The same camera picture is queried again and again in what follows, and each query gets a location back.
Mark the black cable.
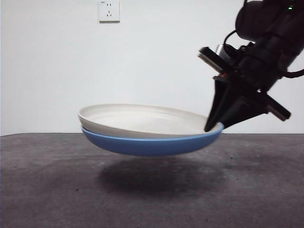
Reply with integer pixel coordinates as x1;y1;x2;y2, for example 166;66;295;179
223;30;239;48
281;68;304;78

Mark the blue round plate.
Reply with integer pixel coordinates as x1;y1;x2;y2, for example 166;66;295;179
81;122;224;157

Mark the white wall socket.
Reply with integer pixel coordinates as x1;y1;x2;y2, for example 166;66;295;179
99;0;121;24

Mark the pale grey camera box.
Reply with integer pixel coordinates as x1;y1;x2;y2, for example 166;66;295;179
216;43;236;63

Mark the white round plate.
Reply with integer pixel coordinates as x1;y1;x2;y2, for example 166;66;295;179
78;103;221;139

